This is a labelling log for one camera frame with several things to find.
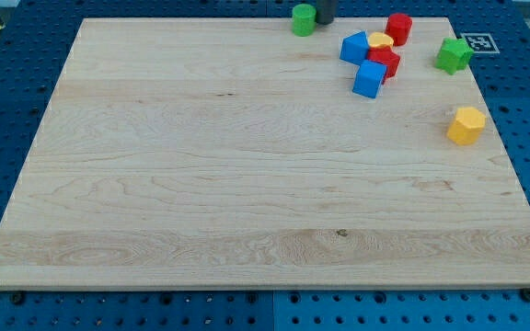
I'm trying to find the yellow heart block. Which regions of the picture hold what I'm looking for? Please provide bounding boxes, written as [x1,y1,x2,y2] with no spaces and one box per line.
[367,31,394,49]

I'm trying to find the black bolt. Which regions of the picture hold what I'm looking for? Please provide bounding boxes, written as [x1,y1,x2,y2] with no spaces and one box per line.
[9,291,25,305]
[519,288,530,302]

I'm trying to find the black bolt right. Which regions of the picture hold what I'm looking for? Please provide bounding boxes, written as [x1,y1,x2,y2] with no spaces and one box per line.
[519,288,530,302]

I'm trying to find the blue cube block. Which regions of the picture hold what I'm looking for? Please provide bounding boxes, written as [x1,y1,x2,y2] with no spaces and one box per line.
[352,60,387,98]

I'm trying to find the yellow hexagon block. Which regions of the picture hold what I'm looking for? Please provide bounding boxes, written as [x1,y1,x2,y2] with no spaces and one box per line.
[446,107,486,145]

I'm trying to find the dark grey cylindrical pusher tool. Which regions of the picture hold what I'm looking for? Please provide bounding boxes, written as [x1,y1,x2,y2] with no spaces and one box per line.
[315,0,338,25]

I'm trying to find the blue triangular block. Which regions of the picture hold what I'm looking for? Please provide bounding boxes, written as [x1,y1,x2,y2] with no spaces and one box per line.
[340,31,370,65]

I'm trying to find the red star block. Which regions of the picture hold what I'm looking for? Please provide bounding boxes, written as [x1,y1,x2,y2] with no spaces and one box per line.
[367,47,401,83]

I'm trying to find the green cylinder block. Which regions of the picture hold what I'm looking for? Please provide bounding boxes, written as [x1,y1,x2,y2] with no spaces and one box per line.
[292,4,317,37]

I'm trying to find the red cylinder block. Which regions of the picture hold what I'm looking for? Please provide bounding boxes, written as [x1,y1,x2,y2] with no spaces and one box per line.
[385,13,413,46]

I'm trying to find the white fiducial marker tag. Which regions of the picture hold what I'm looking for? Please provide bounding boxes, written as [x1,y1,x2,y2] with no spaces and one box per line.
[460,32,500,54]

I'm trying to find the green star block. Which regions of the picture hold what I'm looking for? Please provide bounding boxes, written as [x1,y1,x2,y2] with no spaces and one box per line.
[435,38,474,75]

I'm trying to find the black bolt left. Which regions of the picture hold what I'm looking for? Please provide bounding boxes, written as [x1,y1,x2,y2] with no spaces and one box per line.
[9,291,25,305]

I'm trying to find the light wooden board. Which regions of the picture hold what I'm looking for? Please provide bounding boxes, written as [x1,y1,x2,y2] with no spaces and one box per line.
[0,17,530,291]

